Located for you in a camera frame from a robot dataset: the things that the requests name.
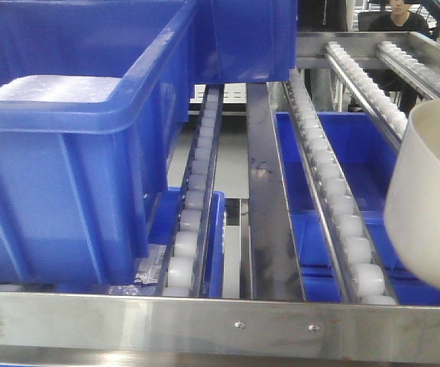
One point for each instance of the white plastic bin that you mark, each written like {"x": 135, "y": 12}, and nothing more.
{"x": 412, "y": 208}

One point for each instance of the blue bin lower shelf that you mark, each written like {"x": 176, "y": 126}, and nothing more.
{"x": 77, "y": 241}

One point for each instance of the blue bin lower right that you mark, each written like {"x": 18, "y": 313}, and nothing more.
{"x": 367, "y": 162}

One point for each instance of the stainless steel shelf rack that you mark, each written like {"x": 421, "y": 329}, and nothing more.
{"x": 93, "y": 329}

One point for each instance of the white roller track left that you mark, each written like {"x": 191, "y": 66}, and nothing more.
{"x": 183, "y": 267}

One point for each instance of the white roller track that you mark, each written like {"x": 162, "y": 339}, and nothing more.
{"x": 355, "y": 261}
{"x": 389, "y": 120}
{"x": 420, "y": 77}
{"x": 183, "y": 267}

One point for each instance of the blue plastic crate right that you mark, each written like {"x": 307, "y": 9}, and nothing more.
{"x": 243, "y": 41}

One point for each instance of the blue plastic crate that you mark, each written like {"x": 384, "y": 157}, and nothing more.
{"x": 78, "y": 180}
{"x": 243, "y": 41}

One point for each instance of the white roller track middle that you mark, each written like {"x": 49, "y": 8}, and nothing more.
{"x": 355, "y": 261}

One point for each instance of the blue plastic crate left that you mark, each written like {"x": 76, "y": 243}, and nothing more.
{"x": 78, "y": 180}

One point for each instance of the white foam sheet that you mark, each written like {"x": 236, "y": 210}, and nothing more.
{"x": 59, "y": 88}

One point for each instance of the white roller track far right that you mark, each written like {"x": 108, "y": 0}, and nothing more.
{"x": 420, "y": 77}

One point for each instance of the person in black shirt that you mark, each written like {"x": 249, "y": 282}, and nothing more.
{"x": 400, "y": 18}

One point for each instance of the steel divider rail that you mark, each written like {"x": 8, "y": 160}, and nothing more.
{"x": 274, "y": 261}

